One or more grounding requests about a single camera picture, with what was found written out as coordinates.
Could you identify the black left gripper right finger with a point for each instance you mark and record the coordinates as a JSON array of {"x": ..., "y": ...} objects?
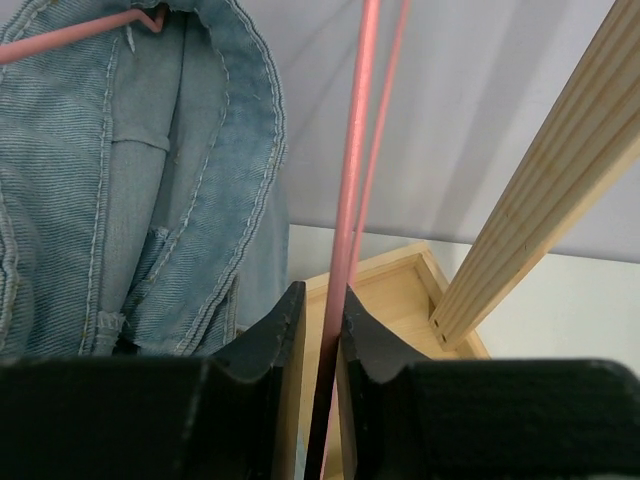
[{"x": 406, "y": 416}]

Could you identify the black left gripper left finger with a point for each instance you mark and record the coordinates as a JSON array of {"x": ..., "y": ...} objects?
[{"x": 232, "y": 415}]

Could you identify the pink wire hanger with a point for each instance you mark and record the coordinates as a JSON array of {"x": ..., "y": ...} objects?
[{"x": 352, "y": 211}]

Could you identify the pink hanger under denim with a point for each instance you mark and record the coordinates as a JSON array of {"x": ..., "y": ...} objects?
[{"x": 20, "y": 49}]

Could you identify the wooden clothes rack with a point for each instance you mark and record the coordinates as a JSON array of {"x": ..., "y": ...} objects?
[{"x": 587, "y": 141}]

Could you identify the light blue denim garment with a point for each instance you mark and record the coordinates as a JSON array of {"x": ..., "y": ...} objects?
[{"x": 141, "y": 205}]

